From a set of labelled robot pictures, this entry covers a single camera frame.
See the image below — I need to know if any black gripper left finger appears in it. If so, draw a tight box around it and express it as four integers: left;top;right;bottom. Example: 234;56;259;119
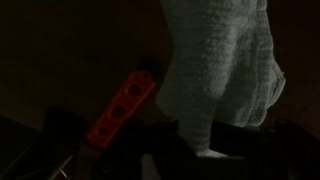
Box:
0;107;88;180

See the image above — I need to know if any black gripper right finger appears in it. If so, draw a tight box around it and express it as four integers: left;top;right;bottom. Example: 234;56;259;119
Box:
209;118;320;180

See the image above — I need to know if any white cloth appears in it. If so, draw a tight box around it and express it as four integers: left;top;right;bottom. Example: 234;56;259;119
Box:
156;0;286;158

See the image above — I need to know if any red block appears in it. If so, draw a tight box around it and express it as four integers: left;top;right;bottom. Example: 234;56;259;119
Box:
86;70;156;149

